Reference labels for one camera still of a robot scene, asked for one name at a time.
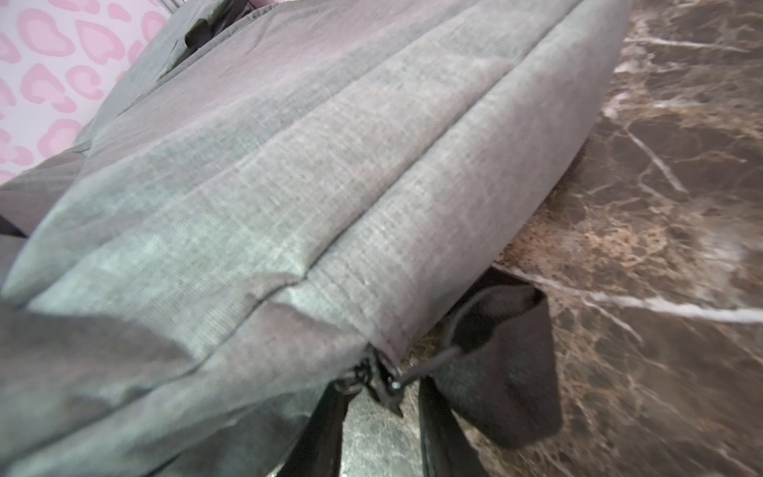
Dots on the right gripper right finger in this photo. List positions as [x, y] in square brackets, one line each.
[445, 450]

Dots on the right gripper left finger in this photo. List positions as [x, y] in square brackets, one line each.
[318, 452]

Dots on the grey laptop bag with strap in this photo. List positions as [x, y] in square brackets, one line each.
[275, 200]

